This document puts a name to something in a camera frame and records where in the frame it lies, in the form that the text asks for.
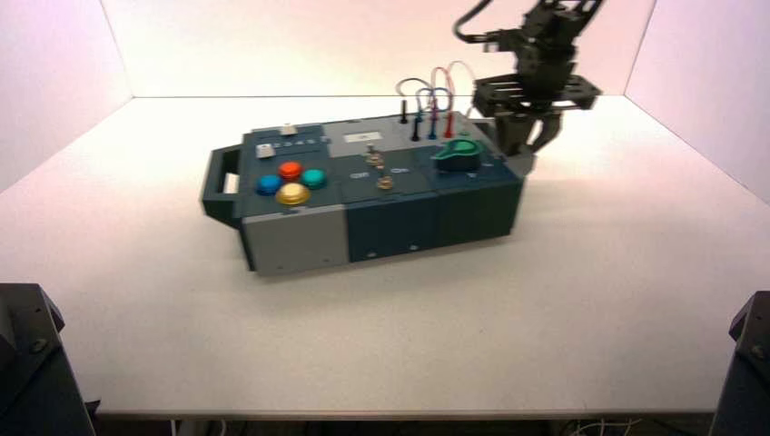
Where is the red patch cable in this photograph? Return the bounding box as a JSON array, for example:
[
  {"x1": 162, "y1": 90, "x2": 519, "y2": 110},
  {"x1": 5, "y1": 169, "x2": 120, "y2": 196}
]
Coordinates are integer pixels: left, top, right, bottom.
[{"x1": 429, "y1": 64, "x2": 457, "y2": 140}]

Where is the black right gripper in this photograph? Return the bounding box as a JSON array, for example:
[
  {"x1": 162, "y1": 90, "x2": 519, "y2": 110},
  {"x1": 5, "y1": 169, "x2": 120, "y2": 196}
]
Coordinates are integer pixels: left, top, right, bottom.
[{"x1": 471, "y1": 42, "x2": 603, "y2": 158}]

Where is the yellow round push button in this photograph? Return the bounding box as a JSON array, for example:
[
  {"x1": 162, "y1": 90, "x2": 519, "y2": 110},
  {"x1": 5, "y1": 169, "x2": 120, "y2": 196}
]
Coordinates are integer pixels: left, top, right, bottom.
[{"x1": 275, "y1": 182, "x2": 312, "y2": 207}]

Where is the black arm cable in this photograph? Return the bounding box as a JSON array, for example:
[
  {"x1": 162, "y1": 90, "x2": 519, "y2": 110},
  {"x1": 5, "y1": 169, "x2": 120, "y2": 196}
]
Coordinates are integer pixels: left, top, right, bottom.
[{"x1": 452, "y1": 0, "x2": 500, "y2": 45}]

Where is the grey and teal task box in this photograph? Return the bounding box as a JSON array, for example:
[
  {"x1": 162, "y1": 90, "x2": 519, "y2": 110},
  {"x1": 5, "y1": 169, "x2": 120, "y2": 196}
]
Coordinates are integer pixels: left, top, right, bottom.
[{"x1": 200, "y1": 111, "x2": 537, "y2": 278}]

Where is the white patch cable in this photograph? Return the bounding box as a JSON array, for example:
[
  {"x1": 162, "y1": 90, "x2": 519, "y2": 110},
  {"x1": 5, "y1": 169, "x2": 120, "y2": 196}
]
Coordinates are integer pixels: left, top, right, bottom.
[{"x1": 445, "y1": 60, "x2": 479, "y2": 136}]

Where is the blue patch cable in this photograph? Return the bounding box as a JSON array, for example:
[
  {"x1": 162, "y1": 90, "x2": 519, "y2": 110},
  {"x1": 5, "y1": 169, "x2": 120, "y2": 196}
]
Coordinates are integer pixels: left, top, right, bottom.
[{"x1": 415, "y1": 86, "x2": 452, "y2": 142}]

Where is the green rotary knob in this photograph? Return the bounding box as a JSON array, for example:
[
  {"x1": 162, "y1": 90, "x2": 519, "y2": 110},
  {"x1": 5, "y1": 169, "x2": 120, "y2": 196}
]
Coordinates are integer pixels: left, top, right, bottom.
[{"x1": 430, "y1": 138, "x2": 482, "y2": 174}]

